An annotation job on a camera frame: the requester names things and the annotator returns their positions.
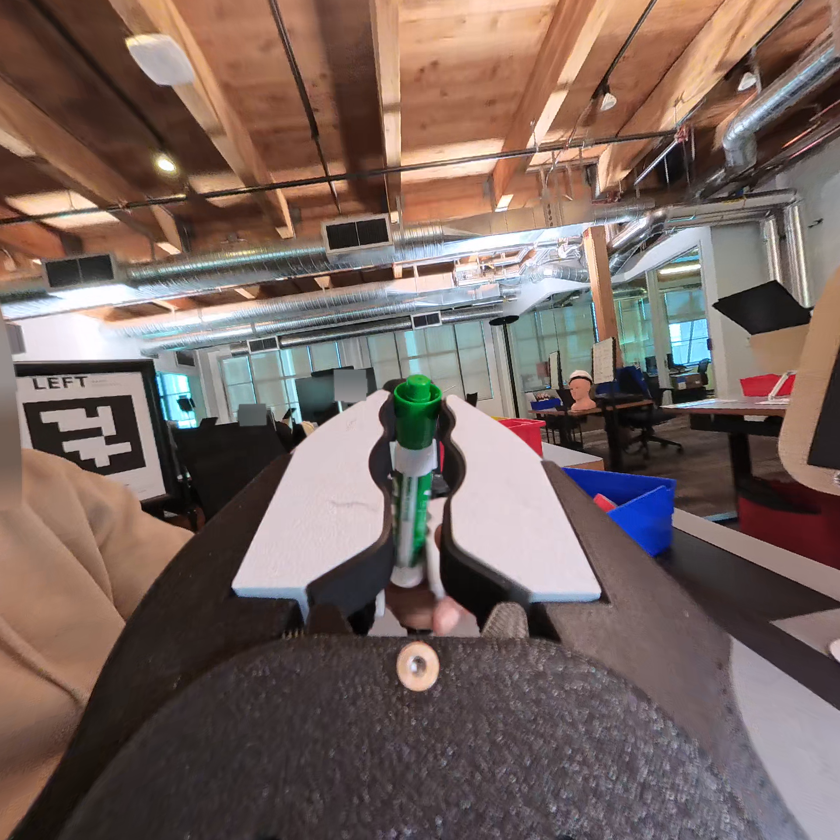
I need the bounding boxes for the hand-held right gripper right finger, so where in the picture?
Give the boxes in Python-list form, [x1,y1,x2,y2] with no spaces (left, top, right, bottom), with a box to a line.
[441,394,602,605]

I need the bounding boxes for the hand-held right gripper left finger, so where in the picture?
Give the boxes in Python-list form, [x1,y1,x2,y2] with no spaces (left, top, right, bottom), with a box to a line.
[231,390,396,622]

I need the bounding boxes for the blue plastic bin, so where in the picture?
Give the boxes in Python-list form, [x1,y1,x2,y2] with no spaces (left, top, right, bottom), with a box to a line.
[563,467,677,559]

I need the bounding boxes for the green marker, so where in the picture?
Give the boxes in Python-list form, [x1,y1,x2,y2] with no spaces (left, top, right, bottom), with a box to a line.
[390,374,445,589]

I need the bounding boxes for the person's left hand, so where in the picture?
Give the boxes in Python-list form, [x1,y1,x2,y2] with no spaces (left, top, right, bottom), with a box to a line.
[384,581,470,636]

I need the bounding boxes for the red plastic bin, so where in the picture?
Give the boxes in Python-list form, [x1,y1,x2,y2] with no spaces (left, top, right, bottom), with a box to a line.
[739,373,797,399]
[499,418,547,459]

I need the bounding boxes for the wooden office desk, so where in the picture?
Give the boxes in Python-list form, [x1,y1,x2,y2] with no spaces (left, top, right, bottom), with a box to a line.
[661,395,790,487]
[528,397,657,472]

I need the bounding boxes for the black office chair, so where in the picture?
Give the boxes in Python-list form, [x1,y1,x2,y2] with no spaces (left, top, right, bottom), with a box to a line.
[613,366,685,458]

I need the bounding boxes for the left tag board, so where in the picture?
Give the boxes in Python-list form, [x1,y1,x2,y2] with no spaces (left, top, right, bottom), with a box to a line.
[14,360,177,505]

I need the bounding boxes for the black floor lamp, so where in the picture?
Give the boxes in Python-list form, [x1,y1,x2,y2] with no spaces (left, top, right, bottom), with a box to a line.
[489,315,524,421]

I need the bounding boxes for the person's beige sweatshirt torso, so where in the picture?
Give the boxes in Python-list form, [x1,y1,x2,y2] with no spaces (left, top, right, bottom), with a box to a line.
[0,448,196,840]

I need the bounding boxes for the black ceiling vent grille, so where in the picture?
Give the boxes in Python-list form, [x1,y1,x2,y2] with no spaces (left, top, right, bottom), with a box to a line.
[42,254,119,290]
[322,213,393,253]

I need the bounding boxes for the wood-edged black board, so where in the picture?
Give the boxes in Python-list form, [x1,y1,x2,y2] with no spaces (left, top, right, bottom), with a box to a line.
[777,266,840,497]

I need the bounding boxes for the black panel on cardboard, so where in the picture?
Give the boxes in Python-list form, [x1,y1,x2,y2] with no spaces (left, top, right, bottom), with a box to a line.
[712,280,815,378]

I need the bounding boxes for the white ceiling device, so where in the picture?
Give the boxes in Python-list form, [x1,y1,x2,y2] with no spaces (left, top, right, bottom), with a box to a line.
[125,33,196,88]

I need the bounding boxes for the silver spiral air duct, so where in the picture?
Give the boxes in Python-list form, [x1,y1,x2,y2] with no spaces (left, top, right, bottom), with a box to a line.
[0,223,657,316]
[696,39,840,198]

